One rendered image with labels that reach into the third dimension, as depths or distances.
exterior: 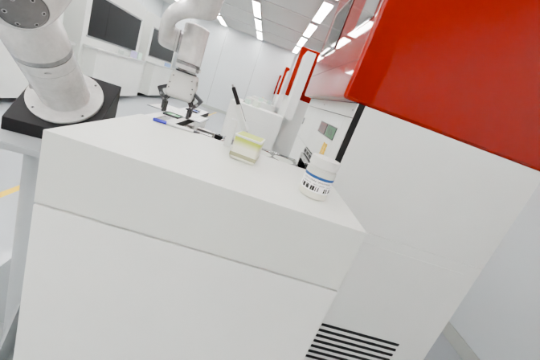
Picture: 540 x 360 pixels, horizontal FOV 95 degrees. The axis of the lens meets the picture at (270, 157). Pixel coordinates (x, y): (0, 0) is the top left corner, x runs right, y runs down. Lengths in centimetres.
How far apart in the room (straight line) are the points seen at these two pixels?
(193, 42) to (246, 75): 800
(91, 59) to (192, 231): 497
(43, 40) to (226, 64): 838
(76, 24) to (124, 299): 502
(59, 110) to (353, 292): 115
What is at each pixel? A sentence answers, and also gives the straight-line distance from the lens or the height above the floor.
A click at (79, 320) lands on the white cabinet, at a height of 57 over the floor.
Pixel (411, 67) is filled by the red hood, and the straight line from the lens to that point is 90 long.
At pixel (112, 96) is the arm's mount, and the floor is 98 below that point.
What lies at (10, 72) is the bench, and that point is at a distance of 428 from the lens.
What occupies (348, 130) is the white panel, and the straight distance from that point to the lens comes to 83.
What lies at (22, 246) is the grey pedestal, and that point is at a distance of 115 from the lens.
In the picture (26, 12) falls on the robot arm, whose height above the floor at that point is 114.
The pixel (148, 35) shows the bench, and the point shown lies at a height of 148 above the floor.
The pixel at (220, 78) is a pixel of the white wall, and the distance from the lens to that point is 904.
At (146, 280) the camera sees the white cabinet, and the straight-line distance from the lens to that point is 62.
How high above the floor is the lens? 115
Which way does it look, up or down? 13 degrees down
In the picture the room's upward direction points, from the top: 20 degrees clockwise
